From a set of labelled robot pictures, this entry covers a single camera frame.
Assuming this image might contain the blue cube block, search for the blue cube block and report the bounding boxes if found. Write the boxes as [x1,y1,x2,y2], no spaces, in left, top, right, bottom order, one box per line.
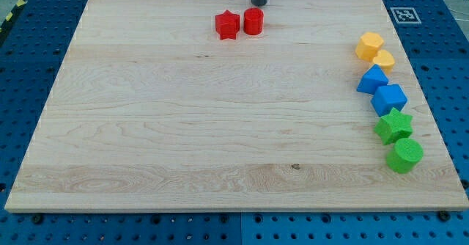
[371,84,407,117]

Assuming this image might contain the white fiducial marker tag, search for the white fiducial marker tag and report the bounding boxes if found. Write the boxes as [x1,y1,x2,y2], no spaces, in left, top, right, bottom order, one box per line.
[391,7,421,24]

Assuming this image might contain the blue triangle block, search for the blue triangle block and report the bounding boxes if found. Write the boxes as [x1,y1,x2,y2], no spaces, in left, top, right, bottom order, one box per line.
[356,65,389,95]

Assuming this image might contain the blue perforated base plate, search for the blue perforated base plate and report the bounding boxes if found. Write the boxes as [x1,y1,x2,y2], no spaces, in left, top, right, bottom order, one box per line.
[1,0,468,244]

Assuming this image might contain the yellow heart block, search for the yellow heart block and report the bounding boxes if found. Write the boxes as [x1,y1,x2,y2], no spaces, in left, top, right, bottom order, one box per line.
[371,50,396,75]

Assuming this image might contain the red star block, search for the red star block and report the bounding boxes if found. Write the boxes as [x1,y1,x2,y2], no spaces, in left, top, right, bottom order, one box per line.
[215,10,240,40]

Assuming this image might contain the yellow hexagon block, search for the yellow hexagon block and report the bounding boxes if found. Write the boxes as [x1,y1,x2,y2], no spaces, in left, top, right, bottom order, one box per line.
[355,32,385,62]

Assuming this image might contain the red cylinder block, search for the red cylinder block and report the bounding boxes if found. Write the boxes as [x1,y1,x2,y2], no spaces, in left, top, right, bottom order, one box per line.
[243,8,264,35]

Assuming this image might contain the green cylinder block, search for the green cylinder block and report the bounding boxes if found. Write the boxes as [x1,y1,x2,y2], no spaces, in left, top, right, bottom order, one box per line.
[386,138,424,174]

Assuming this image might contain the light wooden board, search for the light wooden board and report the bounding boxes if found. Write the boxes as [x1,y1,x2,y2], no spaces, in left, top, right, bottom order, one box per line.
[5,0,468,213]

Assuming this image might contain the green star block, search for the green star block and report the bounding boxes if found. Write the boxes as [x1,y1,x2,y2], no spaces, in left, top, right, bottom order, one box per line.
[374,108,413,145]

